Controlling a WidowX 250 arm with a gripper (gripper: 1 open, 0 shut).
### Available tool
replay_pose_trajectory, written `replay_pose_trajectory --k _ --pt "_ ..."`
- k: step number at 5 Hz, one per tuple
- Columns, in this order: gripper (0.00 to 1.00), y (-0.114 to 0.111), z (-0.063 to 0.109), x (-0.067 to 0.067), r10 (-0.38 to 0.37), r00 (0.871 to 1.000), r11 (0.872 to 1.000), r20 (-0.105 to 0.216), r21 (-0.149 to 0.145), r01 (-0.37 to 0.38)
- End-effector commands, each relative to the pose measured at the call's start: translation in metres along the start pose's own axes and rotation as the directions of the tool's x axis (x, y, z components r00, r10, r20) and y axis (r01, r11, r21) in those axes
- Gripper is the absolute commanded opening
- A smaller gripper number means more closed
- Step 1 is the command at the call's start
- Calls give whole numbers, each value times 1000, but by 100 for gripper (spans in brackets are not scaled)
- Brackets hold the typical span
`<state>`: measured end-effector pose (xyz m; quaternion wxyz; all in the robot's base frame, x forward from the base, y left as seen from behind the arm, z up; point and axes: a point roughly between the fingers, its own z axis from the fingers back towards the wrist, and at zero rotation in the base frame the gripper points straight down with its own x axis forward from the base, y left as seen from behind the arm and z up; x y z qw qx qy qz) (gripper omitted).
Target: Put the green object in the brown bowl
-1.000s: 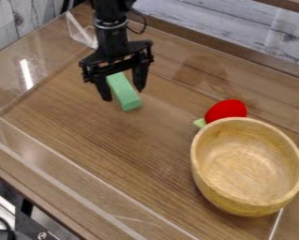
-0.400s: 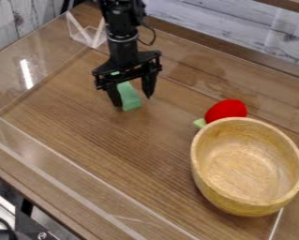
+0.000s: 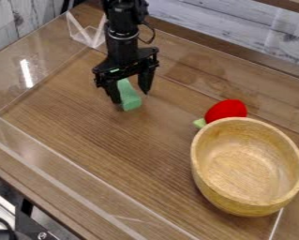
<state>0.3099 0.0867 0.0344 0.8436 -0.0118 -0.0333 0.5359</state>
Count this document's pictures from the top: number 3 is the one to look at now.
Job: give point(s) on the clear acrylic tray wall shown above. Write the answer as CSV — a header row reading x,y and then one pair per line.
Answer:
x,y
97,210

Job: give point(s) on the clear acrylic corner bracket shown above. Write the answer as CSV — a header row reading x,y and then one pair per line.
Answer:
x,y
91,36

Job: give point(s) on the wooden bowl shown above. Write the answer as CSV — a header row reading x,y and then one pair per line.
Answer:
x,y
245,166

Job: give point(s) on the green rectangular block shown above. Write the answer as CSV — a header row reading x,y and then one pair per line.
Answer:
x,y
131,101

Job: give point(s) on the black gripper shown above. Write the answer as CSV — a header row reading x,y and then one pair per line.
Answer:
x,y
111,71

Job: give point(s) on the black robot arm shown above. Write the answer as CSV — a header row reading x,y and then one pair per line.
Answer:
x,y
127,59

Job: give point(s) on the red plush strawberry toy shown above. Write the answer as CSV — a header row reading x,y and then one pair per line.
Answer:
x,y
226,108

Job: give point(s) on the black table leg bracket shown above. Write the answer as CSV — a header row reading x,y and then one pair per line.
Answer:
x,y
27,227

